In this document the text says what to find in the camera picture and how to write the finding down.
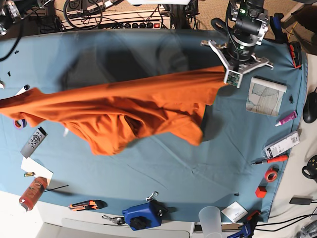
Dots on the left-arm silver gripper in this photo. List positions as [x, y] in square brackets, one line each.
[236, 69]

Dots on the orange t-shirt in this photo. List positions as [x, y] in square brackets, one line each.
[109, 116]

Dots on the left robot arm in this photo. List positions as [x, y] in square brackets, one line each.
[246, 23]

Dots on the patterned booklet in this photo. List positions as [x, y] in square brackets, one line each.
[265, 97]

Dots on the red black hand tool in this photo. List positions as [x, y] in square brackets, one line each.
[296, 54]

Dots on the teal table cloth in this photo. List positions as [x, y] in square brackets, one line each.
[217, 172]

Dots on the purple glue tube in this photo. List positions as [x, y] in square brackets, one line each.
[286, 119]

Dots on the black computer mouse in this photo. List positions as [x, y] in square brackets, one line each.
[310, 108]

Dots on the packaged item with barcode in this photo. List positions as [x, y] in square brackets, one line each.
[284, 144]

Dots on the white power strip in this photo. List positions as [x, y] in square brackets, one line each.
[150, 19]

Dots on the red screwdriver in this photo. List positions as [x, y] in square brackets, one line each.
[272, 160]

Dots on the red tape roll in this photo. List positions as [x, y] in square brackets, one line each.
[271, 175]

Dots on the red cube block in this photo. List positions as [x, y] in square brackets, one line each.
[261, 192]

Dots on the white small card box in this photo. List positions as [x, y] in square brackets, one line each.
[234, 212]

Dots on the silver carabiner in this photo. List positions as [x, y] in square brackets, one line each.
[152, 196]

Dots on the translucent plastic cup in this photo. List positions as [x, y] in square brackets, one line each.
[210, 220]

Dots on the blue clamp tool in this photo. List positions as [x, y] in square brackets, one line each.
[247, 229]

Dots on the blue black box device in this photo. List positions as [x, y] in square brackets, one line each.
[145, 216]

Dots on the metal keyring clip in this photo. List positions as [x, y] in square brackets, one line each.
[116, 220]

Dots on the orange black utility knife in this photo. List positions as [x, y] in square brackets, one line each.
[88, 205]

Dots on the black zip tie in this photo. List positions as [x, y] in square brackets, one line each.
[52, 189]

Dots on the grey remote control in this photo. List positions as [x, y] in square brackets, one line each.
[34, 141]

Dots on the black white marker pen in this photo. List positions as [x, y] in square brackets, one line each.
[24, 89]

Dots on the purple tape roll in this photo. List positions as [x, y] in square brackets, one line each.
[20, 124]

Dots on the white paper card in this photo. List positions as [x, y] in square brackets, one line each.
[31, 166]

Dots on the red spray can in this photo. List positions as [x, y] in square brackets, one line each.
[33, 193]

